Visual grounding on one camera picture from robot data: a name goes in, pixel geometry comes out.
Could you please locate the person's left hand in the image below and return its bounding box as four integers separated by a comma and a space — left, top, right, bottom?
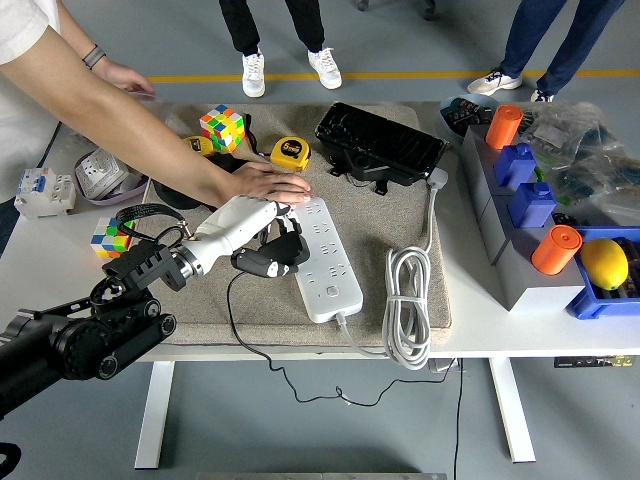
94, 59, 157, 104

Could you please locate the grey-brown mat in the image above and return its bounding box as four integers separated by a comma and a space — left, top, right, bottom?
127, 102, 454, 349

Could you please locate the white table leg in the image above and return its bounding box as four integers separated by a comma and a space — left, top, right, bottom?
487, 357, 537, 464
133, 359, 176, 471

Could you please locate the person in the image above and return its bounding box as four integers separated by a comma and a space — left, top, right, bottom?
466, 0, 626, 104
218, 0, 344, 99
0, 0, 116, 221

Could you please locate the small colourful puzzle cube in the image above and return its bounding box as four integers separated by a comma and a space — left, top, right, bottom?
91, 217, 135, 260

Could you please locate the yellow tape measure round label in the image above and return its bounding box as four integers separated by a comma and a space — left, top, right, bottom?
243, 113, 312, 174

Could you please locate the large colourful puzzle cube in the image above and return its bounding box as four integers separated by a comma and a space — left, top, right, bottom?
199, 103, 246, 153

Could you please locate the yellow tape measure square label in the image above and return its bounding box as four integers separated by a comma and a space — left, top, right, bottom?
183, 135, 214, 159

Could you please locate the black hanging cable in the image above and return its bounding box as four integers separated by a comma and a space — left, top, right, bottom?
452, 357, 464, 480

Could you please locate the blue plastic bin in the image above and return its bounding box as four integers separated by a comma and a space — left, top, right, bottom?
565, 225, 640, 320

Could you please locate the person's right hand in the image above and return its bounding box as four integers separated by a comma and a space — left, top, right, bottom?
227, 160, 313, 207

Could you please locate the yellow lemon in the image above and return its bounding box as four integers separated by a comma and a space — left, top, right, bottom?
579, 237, 630, 291

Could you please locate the blue bowl of parts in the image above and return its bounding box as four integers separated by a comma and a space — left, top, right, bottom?
438, 94, 501, 141

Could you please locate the blue plastic block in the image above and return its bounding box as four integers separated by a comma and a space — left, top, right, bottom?
507, 181, 557, 230
493, 142, 539, 191

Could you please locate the grey wristband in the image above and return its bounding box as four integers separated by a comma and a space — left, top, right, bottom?
81, 43, 108, 71

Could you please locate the white power strip cable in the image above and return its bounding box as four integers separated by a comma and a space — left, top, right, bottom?
335, 167, 450, 372

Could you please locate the thin black plug cord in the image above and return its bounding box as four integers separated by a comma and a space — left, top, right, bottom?
226, 272, 455, 406

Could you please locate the orange cylinder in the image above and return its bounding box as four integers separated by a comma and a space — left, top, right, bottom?
530, 224, 584, 276
485, 103, 524, 150

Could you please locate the lavender bowl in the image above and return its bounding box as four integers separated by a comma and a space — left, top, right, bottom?
73, 149, 150, 209

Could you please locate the black plastic-wrapped device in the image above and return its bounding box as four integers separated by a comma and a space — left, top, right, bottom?
314, 102, 450, 196

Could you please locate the white power strip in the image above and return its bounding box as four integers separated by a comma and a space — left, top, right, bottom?
284, 196, 365, 324

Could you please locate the black table control panel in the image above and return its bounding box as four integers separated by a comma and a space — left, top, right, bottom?
553, 354, 631, 370

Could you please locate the grey box stand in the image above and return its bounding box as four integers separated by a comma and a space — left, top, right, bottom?
459, 123, 586, 312

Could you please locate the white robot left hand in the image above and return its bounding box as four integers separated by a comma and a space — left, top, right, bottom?
180, 194, 312, 280

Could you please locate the black cloth pouch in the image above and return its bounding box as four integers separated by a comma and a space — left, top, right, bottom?
152, 152, 246, 211

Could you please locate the white circuit breaker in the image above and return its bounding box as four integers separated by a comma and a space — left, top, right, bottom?
13, 167, 77, 220

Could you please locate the pile of clear parts bags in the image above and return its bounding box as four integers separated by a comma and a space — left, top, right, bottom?
519, 99, 640, 229

